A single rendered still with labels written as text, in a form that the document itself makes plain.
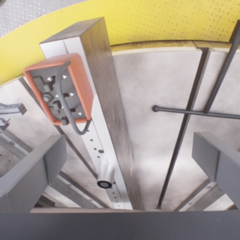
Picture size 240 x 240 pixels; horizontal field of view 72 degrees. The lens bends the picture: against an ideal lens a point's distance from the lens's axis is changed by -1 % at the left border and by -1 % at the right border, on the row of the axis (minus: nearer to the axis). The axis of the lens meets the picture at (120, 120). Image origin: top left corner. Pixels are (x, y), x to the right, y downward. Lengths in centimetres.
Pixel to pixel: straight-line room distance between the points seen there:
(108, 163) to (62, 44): 58
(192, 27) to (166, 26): 16
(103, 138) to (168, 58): 53
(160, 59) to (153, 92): 20
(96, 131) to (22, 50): 100
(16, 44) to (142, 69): 98
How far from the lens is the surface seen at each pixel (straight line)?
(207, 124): 123
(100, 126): 70
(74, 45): 57
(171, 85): 101
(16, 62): 161
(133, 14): 121
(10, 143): 168
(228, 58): 100
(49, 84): 45
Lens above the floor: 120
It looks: 50 degrees down
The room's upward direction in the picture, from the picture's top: 169 degrees counter-clockwise
